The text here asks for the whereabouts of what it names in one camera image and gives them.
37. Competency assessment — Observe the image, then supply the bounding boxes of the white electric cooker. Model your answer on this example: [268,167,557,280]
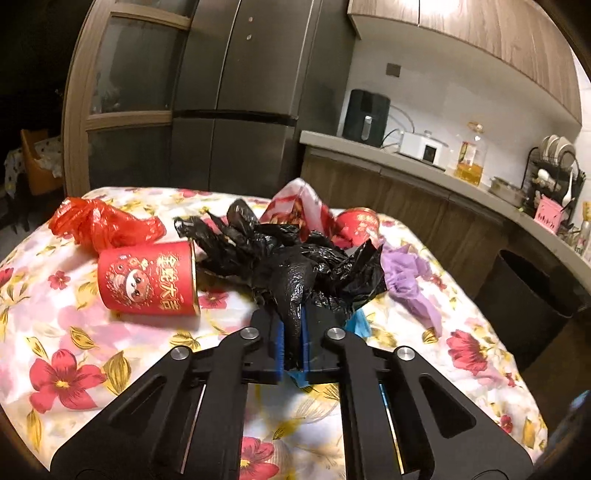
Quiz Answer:
[398,130,450,167]

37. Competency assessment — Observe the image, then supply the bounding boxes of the purple plastic bag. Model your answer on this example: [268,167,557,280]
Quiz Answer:
[381,242,443,333]

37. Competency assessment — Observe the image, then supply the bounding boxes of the red and white plastic bag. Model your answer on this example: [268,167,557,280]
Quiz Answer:
[259,178,352,250]

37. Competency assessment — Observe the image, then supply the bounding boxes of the blue plastic bag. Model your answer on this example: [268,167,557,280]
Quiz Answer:
[288,310,372,388]

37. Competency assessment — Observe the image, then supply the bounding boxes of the kitchen counter with wooden cabinets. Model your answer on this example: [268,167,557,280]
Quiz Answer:
[299,130,591,324]

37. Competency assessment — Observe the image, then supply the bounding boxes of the floral tablecloth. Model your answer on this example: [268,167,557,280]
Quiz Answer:
[0,186,548,480]

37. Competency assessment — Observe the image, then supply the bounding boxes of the pink utensil holder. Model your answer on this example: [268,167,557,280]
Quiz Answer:
[534,194,568,234]

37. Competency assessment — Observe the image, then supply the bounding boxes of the black air fryer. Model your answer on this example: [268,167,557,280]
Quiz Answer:
[342,89,392,147]

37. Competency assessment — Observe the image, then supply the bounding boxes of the orange chair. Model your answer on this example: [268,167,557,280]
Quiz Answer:
[19,128,63,197]

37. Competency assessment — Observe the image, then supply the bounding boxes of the cooking oil bottle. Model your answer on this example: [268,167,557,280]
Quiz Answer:
[455,121,489,186]

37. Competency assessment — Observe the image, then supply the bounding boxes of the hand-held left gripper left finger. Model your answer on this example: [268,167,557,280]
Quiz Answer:
[50,308,284,480]

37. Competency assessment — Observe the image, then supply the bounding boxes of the black dish rack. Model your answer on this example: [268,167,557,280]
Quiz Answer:
[525,135,587,232]

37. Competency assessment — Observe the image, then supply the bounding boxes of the metal basin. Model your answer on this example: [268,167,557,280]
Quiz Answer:
[489,176,527,207]

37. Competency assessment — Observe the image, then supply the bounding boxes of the red paper cup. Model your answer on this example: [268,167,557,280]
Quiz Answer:
[98,240,201,317]
[333,208,380,247]

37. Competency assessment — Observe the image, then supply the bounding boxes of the wooden glass door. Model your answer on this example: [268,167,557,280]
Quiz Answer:
[61,0,201,197]

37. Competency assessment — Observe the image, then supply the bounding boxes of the black trash bin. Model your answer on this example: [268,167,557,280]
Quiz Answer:
[475,249,587,370]

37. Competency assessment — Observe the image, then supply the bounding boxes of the wooden upper cabinets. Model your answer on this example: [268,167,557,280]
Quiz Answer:
[346,0,583,125]

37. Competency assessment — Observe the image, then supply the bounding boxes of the grey refrigerator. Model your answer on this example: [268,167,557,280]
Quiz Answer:
[171,0,356,195]

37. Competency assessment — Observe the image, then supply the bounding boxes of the black plastic bag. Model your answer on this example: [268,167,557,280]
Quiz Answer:
[174,198,387,370]

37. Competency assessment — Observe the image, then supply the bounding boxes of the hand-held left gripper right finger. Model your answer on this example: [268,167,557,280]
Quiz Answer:
[299,307,532,480]

